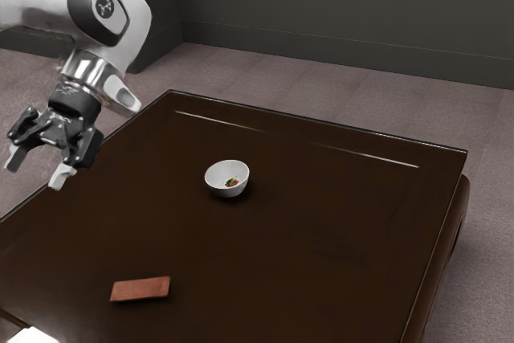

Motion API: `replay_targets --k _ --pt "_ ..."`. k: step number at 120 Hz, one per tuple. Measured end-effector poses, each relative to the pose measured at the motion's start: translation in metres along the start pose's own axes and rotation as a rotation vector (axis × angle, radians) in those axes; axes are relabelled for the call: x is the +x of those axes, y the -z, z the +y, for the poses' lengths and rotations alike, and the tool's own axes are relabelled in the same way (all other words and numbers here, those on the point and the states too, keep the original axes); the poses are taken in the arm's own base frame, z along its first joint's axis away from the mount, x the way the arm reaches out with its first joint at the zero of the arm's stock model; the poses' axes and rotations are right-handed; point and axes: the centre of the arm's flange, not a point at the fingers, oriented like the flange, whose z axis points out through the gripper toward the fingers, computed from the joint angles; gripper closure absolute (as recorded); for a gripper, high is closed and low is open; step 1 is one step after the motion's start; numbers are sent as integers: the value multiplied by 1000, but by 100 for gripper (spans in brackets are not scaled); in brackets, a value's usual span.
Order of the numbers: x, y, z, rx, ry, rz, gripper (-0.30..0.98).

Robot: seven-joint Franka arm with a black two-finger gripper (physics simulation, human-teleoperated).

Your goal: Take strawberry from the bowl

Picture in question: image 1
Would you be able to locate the white bowl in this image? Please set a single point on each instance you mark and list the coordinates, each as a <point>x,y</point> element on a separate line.
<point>217,176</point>

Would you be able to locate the red strawberry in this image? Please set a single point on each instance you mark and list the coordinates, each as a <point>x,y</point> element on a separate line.
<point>232,182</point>

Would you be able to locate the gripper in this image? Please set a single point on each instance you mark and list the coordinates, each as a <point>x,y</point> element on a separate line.
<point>64,124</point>

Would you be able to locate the flat brown rectangular block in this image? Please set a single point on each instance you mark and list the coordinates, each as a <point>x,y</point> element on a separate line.
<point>140,288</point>

